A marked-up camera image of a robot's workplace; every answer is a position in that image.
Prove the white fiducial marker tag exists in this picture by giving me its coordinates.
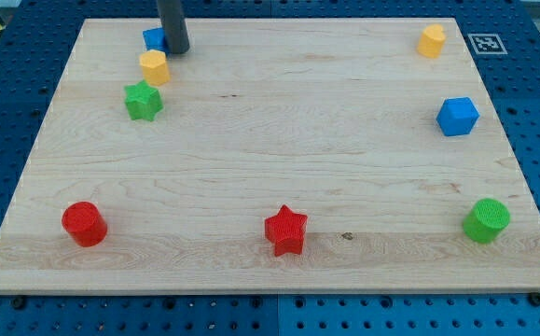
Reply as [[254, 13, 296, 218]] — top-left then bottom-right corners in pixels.
[[468, 33, 507, 55]]

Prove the blue hexagon block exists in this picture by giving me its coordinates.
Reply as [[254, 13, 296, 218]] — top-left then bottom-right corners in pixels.
[[436, 97, 480, 136]]

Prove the blue cube block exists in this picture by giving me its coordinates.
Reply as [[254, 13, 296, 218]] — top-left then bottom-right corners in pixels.
[[142, 27, 170, 54]]

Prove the green cylinder block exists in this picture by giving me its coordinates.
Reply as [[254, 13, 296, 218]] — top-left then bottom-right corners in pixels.
[[463, 198, 511, 244]]

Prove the yellow hexagon block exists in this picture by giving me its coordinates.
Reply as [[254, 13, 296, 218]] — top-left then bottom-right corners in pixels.
[[139, 49, 171, 86]]

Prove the wooden board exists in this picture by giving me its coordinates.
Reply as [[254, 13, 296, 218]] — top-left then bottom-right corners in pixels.
[[0, 18, 540, 296]]

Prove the red star block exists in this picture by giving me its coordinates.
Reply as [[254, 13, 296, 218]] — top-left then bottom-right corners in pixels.
[[264, 204, 308, 257]]

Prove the green star block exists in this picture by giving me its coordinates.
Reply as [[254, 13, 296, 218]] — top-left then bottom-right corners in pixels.
[[124, 80, 163, 121]]

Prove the red cylinder block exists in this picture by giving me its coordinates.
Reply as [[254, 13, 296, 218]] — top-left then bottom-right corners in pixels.
[[62, 202, 107, 247]]

